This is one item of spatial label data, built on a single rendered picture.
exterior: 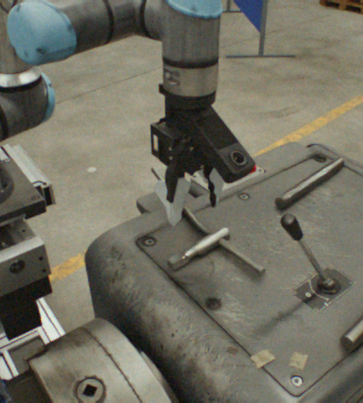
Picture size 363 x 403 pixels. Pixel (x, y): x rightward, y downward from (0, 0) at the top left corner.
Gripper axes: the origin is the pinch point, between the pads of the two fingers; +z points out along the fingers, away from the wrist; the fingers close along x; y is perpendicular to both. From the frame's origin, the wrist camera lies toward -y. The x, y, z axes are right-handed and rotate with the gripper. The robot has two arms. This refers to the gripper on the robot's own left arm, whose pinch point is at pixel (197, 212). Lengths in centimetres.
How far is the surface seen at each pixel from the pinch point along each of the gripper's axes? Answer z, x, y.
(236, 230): 4.1, -5.6, -3.6
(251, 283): 4.1, 0.7, -13.7
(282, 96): 130, -278, 218
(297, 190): 2.1, -20.2, -3.6
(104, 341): 6.4, 22.2, -8.3
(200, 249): 2.5, 3.2, -5.0
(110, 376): 6.0, 24.4, -13.6
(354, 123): 130, -289, 144
